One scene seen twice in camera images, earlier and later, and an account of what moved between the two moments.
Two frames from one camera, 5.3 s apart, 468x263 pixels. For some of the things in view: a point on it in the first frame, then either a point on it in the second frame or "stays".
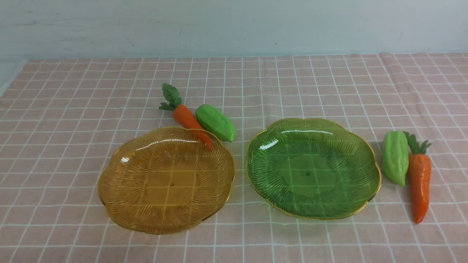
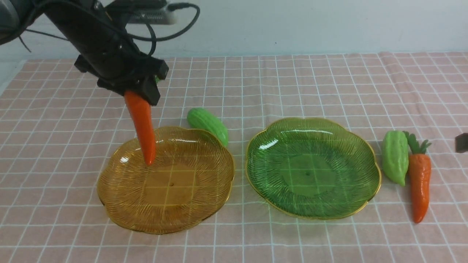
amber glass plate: (166, 180) stays
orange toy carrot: (184, 115) → (139, 106)
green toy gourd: (395, 156) stays
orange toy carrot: (419, 168) stays
